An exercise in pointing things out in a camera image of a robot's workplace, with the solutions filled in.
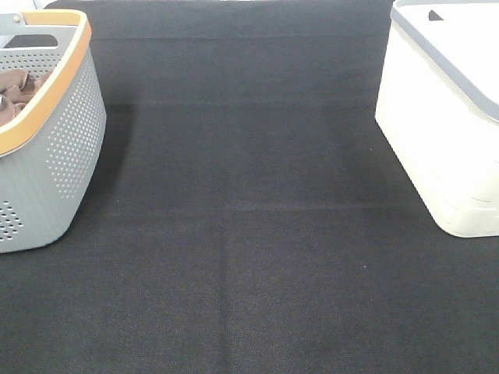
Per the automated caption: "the brown towel in basket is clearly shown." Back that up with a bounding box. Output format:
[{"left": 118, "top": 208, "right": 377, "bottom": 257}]
[{"left": 1, "top": 69, "right": 51, "bottom": 126}]

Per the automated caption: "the black table cloth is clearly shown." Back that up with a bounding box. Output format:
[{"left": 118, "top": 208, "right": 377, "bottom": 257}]
[{"left": 1, "top": 1, "right": 498, "bottom": 373}]

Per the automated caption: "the grey perforated laundry basket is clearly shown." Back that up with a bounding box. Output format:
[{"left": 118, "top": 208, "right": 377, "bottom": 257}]
[{"left": 1, "top": 9, "right": 106, "bottom": 253}]

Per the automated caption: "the white storage box with lid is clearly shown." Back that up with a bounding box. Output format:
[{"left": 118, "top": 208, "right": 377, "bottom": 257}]
[{"left": 375, "top": 1, "right": 498, "bottom": 238}]

